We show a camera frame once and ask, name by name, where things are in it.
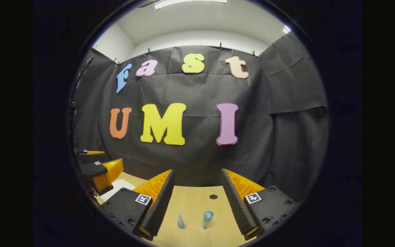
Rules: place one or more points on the small ceiling light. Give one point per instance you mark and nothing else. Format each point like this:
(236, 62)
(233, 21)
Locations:
(286, 30)

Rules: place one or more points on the white and blue skincare tube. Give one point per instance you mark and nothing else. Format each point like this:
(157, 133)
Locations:
(180, 222)

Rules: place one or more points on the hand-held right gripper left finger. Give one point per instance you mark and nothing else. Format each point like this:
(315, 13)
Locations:
(159, 209)

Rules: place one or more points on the white suitcase with grey lining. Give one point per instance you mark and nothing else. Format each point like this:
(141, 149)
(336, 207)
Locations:
(117, 188)

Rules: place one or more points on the black backdrop cloth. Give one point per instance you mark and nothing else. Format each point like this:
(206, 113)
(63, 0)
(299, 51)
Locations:
(197, 157)

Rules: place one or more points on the clear blue skincare bottle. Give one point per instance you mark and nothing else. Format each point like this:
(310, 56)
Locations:
(207, 219)

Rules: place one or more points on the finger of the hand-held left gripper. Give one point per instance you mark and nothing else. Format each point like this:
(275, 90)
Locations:
(93, 169)
(91, 157)

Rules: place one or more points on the long ceiling light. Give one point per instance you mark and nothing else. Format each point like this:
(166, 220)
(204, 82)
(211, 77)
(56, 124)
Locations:
(190, 2)

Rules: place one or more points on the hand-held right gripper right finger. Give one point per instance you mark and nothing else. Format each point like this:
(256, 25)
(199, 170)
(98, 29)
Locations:
(237, 209)

